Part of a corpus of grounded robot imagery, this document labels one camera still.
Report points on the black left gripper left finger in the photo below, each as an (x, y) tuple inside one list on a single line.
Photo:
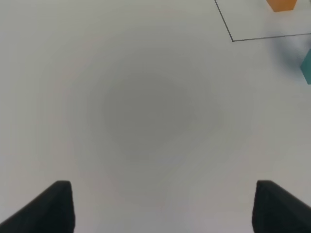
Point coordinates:
[(52, 211)]

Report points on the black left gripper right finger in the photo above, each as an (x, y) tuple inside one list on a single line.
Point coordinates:
[(275, 210)]

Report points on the teal cube block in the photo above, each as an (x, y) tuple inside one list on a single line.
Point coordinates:
[(306, 67)]

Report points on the orange template block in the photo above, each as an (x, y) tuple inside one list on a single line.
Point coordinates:
[(282, 5)]

